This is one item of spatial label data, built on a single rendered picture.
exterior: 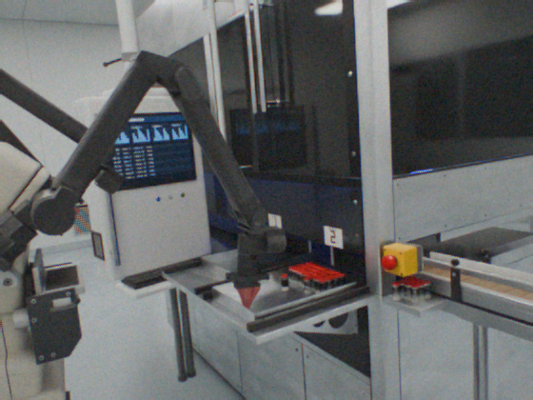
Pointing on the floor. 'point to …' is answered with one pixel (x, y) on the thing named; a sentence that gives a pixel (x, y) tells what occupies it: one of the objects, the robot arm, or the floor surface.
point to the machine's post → (377, 190)
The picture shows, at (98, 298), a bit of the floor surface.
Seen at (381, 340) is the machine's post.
